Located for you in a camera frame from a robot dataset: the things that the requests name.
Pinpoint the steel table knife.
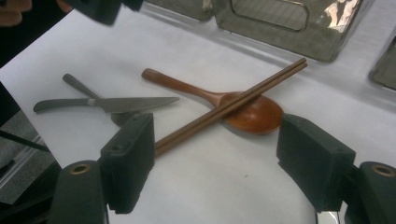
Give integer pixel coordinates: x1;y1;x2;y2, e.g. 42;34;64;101
33;96;180;115

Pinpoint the brown wooden chopstick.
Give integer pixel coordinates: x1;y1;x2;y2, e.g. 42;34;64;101
154;57;307;150
154;61;308;157

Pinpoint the aluminium floor rail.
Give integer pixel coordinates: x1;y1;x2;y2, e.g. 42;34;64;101
0;134;62;190

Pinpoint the steel fork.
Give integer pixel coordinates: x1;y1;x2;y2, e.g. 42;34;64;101
62;73;138;128

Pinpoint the smoky transparent plastic bin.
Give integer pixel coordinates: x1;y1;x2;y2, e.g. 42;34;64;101
145;0;217;22
368;33;396;91
211;0;366;63

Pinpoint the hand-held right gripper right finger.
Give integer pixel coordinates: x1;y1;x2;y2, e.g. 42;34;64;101
276;113;357;214

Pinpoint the brown wooden spoon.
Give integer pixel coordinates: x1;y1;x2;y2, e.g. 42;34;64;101
141;67;285;135

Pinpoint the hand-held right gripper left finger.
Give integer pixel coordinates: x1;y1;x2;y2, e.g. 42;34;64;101
99;112;156;216

